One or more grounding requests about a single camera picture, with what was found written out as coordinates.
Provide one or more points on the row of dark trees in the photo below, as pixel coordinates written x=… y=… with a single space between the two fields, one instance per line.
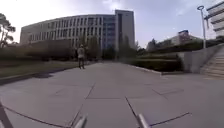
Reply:
x=125 y=48

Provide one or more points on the grey stone slab plaza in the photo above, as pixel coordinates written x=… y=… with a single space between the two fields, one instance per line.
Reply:
x=113 y=86

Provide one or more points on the person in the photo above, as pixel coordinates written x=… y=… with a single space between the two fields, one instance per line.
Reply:
x=81 y=55

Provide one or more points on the low green hedge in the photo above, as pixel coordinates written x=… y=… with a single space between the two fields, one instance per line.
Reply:
x=156 y=63

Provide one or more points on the large curved grey building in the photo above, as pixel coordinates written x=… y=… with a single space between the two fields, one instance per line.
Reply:
x=60 y=28

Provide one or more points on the robot's own part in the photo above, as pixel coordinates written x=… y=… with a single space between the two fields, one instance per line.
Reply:
x=80 y=122
x=143 y=121

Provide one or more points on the building with red top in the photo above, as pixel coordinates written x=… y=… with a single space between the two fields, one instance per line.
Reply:
x=181 y=38

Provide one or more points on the long dark hedge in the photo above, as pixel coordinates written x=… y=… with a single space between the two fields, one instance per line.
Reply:
x=33 y=51

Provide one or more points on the stone stairs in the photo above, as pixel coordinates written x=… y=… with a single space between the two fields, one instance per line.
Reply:
x=215 y=66

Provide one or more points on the tree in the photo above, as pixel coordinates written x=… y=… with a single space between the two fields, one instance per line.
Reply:
x=5 y=28

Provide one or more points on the white banded building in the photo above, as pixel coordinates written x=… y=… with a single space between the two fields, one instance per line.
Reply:
x=216 y=16

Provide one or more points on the grey concrete wall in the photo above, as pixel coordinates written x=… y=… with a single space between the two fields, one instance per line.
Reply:
x=193 y=60

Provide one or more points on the lamp post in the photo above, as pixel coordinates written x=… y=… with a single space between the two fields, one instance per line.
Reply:
x=203 y=30

